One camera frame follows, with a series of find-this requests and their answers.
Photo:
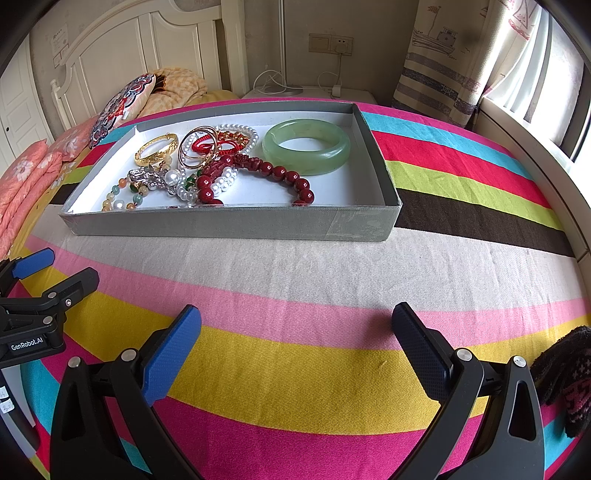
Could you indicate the gold bangle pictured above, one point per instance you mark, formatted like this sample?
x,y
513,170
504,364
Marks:
x,y
152,159

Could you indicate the white sheer curtain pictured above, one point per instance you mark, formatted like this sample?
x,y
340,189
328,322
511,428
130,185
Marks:
x,y
535,69

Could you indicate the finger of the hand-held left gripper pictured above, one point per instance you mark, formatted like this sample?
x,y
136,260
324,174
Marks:
x,y
32,264
78,284

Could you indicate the white window sill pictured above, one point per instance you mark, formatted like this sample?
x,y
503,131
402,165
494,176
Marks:
x,y
521,143

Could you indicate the colourful striped cloth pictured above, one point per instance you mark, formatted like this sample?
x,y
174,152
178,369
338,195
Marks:
x,y
323,369

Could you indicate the black knitted glove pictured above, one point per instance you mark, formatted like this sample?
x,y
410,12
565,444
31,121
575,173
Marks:
x,y
563,369

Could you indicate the silver brooch with pearl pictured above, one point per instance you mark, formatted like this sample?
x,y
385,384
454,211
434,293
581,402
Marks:
x,y
147,177

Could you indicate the printed beige curtain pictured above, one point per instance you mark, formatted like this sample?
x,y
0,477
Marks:
x,y
434,69

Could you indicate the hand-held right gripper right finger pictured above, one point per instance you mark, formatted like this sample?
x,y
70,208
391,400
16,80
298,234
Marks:
x,y
415,350

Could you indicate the window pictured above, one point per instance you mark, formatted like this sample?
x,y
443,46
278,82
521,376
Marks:
x,y
582,115

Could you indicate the white nightstand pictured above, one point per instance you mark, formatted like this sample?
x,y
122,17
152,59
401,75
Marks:
x,y
355,94

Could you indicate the yellow floral bedsheet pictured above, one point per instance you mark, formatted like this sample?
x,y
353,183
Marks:
x,y
221,96

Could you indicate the green jade bangle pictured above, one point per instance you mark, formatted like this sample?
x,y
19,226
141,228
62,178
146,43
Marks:
x,y
304,162

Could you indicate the white wooden headboard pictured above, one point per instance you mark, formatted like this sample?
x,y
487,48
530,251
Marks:
x,y
161,41

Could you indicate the white floor lamp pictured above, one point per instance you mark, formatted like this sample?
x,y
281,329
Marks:
x,y
282,46

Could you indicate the white door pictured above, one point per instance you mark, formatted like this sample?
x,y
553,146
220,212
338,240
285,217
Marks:
x,y
18,115

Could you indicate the round patterned cushion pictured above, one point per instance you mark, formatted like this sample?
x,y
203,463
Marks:
x,y
120,108

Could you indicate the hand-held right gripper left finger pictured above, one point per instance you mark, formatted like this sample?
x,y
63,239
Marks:
x,y
171,350

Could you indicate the grey cardboard box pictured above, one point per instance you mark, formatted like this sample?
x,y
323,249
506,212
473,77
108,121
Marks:
x,y
277,221

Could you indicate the green jade pendant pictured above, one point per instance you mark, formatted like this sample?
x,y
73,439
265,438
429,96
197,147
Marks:
x,y
189,183

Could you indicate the pink floral quilt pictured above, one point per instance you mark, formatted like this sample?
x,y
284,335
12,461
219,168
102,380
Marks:
x,y
27,175

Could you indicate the orange checked blanket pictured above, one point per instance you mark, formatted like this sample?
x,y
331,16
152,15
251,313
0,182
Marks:
x,y
180,87

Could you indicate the beige wall socket panel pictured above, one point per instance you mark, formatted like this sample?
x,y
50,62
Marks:
x,y
330,45

